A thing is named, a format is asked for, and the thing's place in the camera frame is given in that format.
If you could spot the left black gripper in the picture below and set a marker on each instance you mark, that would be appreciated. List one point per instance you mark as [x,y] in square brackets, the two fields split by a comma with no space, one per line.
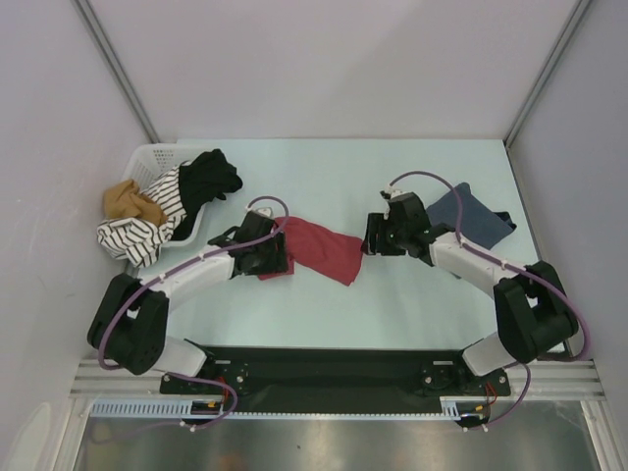
[278,262]

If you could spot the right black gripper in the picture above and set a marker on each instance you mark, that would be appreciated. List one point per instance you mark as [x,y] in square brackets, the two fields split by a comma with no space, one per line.
[376,224]

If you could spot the red tank top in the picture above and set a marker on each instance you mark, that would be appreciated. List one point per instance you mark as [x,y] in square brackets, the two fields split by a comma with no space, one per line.
[333,255]

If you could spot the blue grey tank top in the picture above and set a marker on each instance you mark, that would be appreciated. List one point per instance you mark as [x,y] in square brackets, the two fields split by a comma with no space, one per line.
[479,223]

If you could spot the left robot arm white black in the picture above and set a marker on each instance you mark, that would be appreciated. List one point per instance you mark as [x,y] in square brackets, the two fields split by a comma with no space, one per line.
[129,329]

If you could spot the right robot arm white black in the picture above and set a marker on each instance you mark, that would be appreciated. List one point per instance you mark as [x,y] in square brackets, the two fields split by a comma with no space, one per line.
[532,311]

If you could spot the striped white black tank top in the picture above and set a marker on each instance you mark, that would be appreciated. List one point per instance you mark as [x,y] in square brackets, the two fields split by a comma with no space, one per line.
[138,240]

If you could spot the mustard tank top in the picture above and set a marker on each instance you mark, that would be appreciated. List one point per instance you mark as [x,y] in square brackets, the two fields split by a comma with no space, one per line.
[124,200]

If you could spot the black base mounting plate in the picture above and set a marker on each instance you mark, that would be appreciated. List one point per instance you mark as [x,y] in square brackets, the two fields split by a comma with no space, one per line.
[338,381]

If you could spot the white plastic laundry basket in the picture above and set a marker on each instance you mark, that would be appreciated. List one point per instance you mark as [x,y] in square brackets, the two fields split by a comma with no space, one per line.
[149,161]

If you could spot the aluminium extrusion base frame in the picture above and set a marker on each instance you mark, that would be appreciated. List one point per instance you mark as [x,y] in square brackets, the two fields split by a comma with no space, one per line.
[308,311]

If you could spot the left aluminium corner post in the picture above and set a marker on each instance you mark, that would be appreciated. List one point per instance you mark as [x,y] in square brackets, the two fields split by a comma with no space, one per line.
[106,49]

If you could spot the aluminium corner post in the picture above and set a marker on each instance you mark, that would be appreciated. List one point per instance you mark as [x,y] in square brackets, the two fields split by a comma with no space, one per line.
[106,49]
[568,31]

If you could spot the right aluminium corner post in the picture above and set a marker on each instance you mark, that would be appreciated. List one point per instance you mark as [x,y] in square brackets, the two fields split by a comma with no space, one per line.
[568,31]

